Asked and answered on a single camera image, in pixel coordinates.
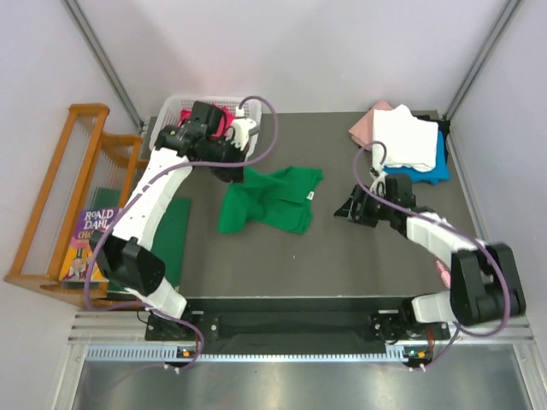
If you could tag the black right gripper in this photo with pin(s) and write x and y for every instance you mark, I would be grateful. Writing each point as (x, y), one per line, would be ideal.
(361, 215)

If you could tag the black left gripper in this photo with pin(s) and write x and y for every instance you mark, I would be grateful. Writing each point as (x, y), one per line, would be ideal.
(226, 163)

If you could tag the green t shirt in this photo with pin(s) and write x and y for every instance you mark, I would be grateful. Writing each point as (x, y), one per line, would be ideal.
(282, 199)

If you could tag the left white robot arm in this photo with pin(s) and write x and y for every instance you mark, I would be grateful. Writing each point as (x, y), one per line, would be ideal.
(123, 252)

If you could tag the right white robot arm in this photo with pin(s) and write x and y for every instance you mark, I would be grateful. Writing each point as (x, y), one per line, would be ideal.
(484, 280)

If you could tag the crimson red t shirt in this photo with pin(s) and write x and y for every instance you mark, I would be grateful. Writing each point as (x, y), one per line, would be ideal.
(226, 120)

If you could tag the white plastic laundry basket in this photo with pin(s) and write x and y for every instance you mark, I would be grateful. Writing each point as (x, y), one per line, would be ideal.
(173, 106)

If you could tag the folded pink t shirt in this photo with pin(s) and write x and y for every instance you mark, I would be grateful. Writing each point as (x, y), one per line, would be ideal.
(361, 132)

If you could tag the folded white t shirt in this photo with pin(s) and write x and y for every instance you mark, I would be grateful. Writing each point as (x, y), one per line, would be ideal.
(409, 142)

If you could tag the folded blue t shirt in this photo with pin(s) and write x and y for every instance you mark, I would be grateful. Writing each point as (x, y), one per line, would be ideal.
(438, 174)

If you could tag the green folding board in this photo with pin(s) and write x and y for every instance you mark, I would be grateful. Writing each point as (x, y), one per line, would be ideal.
(169, 242)

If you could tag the wooden book rack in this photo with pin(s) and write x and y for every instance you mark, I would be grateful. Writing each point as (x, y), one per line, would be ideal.
(86, 159)

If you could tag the pink marker pen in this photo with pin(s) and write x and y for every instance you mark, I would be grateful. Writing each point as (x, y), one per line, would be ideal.
(444, 273)

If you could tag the Roald Dahl book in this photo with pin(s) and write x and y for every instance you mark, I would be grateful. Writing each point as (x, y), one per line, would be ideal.
(79, 254)

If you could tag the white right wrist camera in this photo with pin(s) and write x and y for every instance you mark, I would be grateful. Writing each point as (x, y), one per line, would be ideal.
(378, 185)

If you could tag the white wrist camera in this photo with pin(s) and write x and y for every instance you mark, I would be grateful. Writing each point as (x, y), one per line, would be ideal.
(243, 128)
(378, 185)

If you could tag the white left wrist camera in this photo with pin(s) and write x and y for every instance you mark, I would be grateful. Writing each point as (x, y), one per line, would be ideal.
(243, 128)

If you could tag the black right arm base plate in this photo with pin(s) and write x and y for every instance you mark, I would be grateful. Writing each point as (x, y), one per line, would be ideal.
(390, 327)

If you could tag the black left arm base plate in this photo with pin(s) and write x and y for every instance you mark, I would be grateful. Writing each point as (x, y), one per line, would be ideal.
(162, 330)

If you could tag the grey slotted cable duct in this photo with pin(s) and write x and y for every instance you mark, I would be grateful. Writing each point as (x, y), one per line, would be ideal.
(172, 353)

